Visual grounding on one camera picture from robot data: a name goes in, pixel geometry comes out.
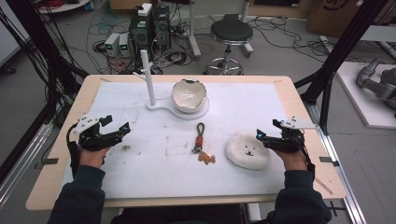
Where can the grey bench power supply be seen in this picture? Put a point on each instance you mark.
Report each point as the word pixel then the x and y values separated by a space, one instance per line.
pixel 124 45
pixel 112 43

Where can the wooden table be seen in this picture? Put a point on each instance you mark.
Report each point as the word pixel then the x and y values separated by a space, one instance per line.
pixel 46 186

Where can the white power adapter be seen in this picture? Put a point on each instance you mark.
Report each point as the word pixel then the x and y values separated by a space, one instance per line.
pixel 144 9

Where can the round white table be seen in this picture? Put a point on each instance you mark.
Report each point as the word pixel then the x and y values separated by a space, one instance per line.
pixel 67 6

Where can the black round stool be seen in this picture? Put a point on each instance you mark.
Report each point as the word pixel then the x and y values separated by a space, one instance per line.
pixel 231 31

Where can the white shelf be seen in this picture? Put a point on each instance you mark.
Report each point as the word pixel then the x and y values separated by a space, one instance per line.
pixel 379 33

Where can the black tape piece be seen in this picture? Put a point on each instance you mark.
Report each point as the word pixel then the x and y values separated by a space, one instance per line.
pixel 328 160
pixel 49 161

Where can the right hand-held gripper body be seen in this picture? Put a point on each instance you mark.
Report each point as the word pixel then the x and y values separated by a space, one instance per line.
pixel 291 141

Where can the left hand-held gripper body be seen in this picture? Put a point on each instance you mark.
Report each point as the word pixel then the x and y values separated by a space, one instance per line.
pixel 90 138

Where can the cardboard box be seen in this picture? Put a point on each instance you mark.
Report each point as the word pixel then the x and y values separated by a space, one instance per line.
pixel 339 15

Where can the white board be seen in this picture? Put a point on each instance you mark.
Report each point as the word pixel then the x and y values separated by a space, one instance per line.
pixel 370 112

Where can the person's lap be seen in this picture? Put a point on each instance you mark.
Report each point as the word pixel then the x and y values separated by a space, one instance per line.
pixel 180 216

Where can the white stand with pole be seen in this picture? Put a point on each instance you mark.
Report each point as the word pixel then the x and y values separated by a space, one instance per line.
pixel 148 81

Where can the person's right hand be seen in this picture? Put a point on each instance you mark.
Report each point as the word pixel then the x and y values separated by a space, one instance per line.
pixel 292 161

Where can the white plush pouch with face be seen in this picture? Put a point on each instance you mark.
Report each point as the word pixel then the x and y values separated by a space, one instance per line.
pixel 246 157

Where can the white table mat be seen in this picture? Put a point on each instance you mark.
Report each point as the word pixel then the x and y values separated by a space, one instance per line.
pixel 155 180

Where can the black computer tower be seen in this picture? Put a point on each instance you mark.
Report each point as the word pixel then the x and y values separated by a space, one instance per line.
pixel 161 28
pixel 140 34

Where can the white eggshell-shaped bowl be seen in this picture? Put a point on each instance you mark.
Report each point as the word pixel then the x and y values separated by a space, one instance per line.
pixel 188 97

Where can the person's left hand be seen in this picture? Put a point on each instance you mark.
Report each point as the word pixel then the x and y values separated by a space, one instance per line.
pixel 91 158

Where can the aluminium rail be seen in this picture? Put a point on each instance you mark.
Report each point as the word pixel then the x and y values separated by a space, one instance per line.
pixel 18 168
pixel 342 174

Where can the white table leg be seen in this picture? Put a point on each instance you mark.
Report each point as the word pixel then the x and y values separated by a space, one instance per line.
pixel 247 46
pixel 193 37

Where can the white power strip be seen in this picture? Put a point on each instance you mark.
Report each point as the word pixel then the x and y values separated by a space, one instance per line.
pixel 327 43

